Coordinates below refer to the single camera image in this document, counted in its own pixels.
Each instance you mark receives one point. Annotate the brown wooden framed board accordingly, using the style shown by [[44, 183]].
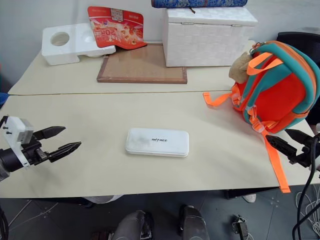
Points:
[[142, 67]]

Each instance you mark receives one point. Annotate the small black metal bracket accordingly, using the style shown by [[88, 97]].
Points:
[[241, 227]]

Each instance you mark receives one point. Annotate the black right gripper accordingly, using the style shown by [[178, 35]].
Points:
[[306, 155]]

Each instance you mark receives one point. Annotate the white woven storage box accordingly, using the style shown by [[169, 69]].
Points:
[[207, 37]]

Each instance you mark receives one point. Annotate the white styrofoam packing block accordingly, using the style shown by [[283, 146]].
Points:
[[67, 46]]

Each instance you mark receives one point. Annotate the black office chair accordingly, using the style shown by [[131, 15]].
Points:
[[300, 41]]

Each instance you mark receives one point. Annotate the dark rounded grey shape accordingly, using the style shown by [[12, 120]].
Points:
[[132, 226]]

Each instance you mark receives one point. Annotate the white rectangular case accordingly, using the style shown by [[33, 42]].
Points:
[[156, 142]]

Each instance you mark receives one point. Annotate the dark rounded black shape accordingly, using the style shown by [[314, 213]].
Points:
[[192, 223]]

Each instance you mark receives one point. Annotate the orange and teal backpack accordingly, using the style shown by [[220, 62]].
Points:
[[275, 90]]

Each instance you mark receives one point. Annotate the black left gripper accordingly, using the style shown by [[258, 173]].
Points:
[[33, 153]]

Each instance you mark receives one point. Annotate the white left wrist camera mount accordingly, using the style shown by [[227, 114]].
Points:
[[15, 132]]

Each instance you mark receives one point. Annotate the red snack bag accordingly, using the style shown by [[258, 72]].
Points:
[[117, 30]]

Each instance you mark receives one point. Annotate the white shoe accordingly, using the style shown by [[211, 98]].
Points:
[[249, 198]]

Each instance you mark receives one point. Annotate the blue patterned roll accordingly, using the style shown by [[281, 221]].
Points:
[[197, 3]]

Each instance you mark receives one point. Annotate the blue object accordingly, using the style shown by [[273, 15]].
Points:
[[2, 99]]

